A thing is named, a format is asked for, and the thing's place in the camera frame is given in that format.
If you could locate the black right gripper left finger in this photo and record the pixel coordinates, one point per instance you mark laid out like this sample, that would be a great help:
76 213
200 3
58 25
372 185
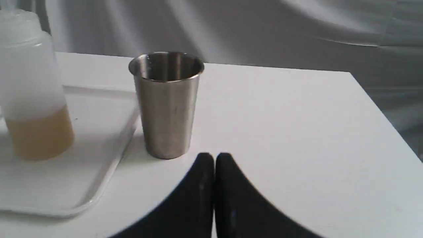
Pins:
187 212

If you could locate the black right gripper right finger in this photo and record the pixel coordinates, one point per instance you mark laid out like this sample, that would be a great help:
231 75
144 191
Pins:
242 212

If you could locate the translucent squeeze bottle amber liquid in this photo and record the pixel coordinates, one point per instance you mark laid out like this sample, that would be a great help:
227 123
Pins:
33 102

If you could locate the stainless steel cup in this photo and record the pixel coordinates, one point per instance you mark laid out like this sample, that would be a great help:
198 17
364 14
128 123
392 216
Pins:
166 85

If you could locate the white rectangular plastic tray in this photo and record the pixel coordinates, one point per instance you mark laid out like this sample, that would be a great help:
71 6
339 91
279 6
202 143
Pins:
104 122

